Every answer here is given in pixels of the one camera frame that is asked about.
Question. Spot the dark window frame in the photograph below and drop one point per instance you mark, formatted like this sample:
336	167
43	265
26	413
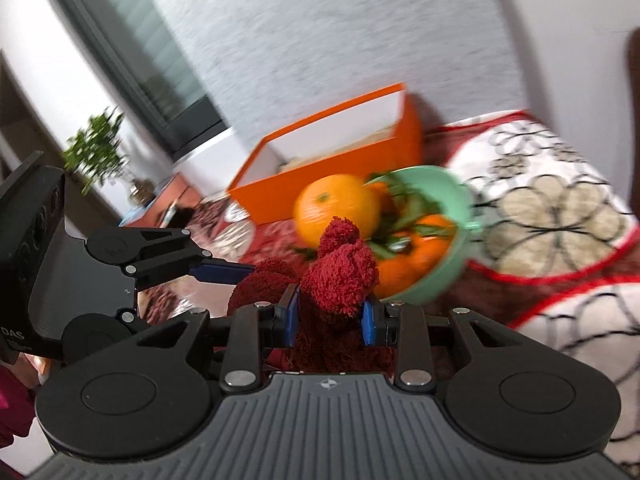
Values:
129	42

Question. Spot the potted green plant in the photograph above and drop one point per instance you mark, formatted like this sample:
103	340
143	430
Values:
93	154

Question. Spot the large orange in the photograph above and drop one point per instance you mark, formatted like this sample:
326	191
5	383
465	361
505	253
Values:
336	196

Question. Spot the green fruit bowl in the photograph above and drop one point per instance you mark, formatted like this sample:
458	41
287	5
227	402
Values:
407	195

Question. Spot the beige terry towel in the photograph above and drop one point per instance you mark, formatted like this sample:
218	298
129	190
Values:
297	161

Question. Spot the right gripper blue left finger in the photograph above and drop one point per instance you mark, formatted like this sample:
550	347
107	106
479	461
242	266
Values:
255	329

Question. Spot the dark wooden chair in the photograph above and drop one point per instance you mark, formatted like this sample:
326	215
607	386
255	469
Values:
633	65

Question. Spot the copper storage boxes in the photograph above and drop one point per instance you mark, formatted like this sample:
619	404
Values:
175	191

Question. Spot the red terry towel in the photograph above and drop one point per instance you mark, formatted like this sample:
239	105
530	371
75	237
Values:
331	298

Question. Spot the orange cardboard box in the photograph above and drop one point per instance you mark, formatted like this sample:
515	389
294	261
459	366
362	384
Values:
268	196

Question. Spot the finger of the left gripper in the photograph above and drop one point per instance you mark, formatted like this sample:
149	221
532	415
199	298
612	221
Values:
220	271

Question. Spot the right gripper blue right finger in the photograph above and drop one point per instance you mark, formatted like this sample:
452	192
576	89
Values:
404	327

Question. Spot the small tangerine left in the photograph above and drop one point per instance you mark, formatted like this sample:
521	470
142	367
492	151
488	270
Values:
405	257

